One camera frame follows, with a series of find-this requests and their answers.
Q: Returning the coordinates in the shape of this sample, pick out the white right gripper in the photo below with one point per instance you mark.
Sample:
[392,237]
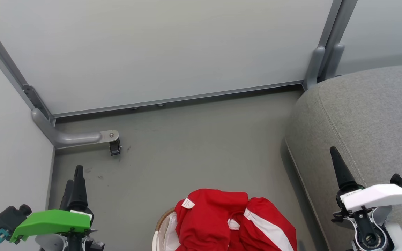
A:
[379,197]

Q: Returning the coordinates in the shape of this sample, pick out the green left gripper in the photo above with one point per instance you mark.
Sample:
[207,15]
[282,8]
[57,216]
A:
[52,221]

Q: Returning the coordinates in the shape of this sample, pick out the red and white garment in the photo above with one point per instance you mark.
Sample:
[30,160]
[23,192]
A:
[208,219]

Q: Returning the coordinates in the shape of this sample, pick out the grey fabric sofa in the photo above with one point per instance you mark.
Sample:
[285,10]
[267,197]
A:
[368,115]

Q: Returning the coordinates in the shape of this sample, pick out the grey metal partition leg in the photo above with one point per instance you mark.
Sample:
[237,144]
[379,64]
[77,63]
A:
[68,138]

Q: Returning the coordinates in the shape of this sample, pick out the black caster wheel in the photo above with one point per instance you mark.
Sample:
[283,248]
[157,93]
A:
[114,150]

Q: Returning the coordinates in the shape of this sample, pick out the white laundry basket brown rim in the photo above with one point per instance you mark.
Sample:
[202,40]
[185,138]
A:
[157,240]

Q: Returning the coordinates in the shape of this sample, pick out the white basket liner bag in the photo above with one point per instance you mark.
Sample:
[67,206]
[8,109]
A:
[170,232]

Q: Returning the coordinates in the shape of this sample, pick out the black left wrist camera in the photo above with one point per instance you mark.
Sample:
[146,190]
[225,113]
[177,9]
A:
[9,218]

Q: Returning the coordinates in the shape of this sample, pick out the grey partition post with feet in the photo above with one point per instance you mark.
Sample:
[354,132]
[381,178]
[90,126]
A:
[326,55]

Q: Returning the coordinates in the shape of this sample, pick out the grey partition bottom rail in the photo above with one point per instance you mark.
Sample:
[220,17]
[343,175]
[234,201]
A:
[173,100]

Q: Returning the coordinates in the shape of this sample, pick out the grey partition corner frame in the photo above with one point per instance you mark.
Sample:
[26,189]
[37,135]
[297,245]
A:
[9,68]

